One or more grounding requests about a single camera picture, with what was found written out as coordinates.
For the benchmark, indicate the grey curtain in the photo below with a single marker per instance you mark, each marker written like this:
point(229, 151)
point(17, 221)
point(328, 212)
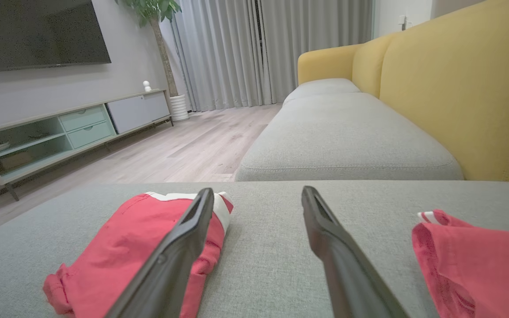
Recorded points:
point(316, 26)
point(219, 53)

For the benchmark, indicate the white wall switch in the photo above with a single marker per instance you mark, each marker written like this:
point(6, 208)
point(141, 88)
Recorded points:
point(403, 22)

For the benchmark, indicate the white ribbed plant pot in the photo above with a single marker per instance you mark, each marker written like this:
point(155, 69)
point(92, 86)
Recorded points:
point(179, 108)

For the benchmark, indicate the yellow sofa backrest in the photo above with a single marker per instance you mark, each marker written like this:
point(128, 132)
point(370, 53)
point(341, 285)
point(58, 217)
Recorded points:
point(457, 88)

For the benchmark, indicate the brown box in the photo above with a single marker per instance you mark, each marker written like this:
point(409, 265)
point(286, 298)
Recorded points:
point(16, 161)

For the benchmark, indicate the grey sofa seat cushion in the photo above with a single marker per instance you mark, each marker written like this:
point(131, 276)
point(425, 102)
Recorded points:
point(320, 86)
point(347, 137)

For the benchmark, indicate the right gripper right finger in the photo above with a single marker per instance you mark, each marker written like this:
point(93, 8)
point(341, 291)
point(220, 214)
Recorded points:
point(347, 274)

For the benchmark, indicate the pale green TV cabinet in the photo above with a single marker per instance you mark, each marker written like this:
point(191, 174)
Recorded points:
point(86, 123)

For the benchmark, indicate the green indoor tree plant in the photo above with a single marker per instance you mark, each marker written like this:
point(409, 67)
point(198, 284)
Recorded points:
point(153, 9)

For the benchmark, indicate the black flat screen television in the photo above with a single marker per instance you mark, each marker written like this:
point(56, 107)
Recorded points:
point(38, 31)

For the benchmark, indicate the small white figurine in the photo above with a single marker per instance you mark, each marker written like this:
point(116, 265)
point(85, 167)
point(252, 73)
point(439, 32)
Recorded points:
point(147, 86)

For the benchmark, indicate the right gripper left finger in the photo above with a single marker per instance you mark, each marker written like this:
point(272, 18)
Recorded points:
point(170, 274)

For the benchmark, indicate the red Bulls 23 shorts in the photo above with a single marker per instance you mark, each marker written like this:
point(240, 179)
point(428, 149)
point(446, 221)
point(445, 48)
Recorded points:
point(117, 247)

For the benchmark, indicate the large grey sofa chaise cushion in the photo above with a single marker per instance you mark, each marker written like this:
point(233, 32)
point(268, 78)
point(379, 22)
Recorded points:
point(263, 265)

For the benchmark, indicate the red and white jersey shirt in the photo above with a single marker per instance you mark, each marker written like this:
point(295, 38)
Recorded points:
point(480, 274)

